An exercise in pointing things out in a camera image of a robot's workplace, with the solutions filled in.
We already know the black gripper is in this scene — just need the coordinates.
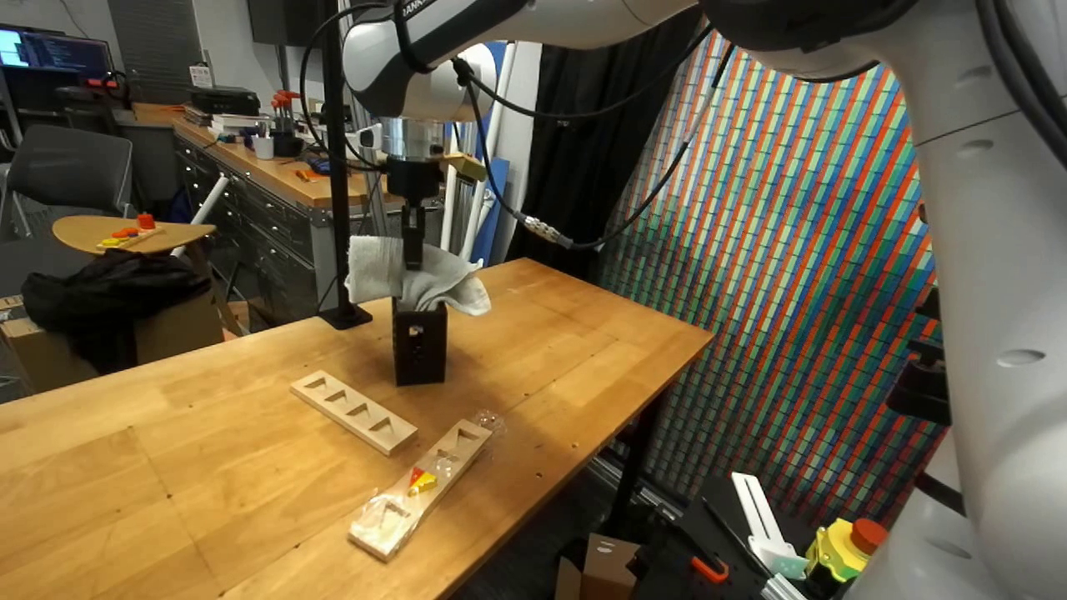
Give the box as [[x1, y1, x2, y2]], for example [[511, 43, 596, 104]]
[[384, 153, 445, 273]]

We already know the white towel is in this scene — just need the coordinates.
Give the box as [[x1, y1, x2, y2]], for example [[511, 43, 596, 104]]
[[342, 232, 494, 322]]

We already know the black box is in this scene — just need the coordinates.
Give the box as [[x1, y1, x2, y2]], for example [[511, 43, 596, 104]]
[[388, 298, 454, 392]]

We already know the large cardboard box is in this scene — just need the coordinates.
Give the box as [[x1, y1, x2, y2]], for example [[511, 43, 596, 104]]
[[0, 289, 226, 395]]

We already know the open cardboard box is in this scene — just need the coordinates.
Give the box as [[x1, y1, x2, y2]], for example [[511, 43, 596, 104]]
[[549, 529, 642, 600]]

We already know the wooden top workbench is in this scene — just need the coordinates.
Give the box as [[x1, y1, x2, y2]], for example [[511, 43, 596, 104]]
[[126, 99, 431, 327]]

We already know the black cup with red flowers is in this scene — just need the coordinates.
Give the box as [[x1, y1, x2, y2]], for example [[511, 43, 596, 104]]
[[267, 88, 305, 161]]

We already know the plain wooden puzzle board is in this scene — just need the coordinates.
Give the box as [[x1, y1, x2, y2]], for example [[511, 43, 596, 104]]
[[290, 366, 418, 456]]

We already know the black curtain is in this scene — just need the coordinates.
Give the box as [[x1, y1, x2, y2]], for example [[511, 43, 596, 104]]
[[520, 9, 711, 279]]

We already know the black printer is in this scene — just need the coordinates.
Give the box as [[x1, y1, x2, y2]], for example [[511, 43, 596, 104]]
[[181, 85, 264, 122]]

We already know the red yellow triangle piece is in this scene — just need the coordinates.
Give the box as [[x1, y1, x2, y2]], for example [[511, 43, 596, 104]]
[[402, 465, 441, 499]]

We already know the plastic-wrapped wooden puzzle board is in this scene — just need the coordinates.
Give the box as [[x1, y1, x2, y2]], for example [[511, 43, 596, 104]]
[[346, 407, 499, 564]]

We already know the round wooden stool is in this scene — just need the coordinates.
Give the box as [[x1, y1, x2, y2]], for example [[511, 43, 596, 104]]
[[51, 211, 217, 265]]

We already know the black bag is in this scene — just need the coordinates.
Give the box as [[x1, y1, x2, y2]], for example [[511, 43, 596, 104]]
[[19, 249, 214, 378]]

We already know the black table leg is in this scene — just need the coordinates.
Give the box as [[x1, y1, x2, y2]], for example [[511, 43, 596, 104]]
[[614, 388, 672, 541]]

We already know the dark mesh office chair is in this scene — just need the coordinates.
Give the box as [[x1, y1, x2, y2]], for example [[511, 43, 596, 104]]
[[0, 116, 138, 245]]

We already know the colourful striped curtain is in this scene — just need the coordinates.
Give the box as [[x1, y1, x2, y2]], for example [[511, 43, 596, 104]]
[[593, 29, 946, 537]]

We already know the computer monitor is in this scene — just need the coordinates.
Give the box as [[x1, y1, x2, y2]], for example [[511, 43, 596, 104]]
[[0, 25, 112, 82]]

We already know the yellow red emergency stop button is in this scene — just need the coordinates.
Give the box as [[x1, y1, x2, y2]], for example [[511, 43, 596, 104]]
[[804, 513, 892, 589]]

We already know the yellow wrist camera mount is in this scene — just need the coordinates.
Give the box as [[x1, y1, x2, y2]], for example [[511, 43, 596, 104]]
[[441, 151, 494, 184]]

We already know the black camera stand pole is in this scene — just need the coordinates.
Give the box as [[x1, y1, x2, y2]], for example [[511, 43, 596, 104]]
[[315, 0, 376, 334]]

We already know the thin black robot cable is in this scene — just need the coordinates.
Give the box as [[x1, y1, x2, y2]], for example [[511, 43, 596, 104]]
[[445, 29, 735, 257]]

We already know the orange handled clamp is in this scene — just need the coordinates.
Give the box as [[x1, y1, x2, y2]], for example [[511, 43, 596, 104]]
[[685, 552, 733, 589]]

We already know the white plastic bracket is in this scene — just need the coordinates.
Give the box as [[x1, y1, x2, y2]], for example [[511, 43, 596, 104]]
[[727, 471, 809, 600]]

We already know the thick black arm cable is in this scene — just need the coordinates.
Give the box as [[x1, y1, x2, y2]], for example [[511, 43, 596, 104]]
[[975, 0, 1067, 148]]

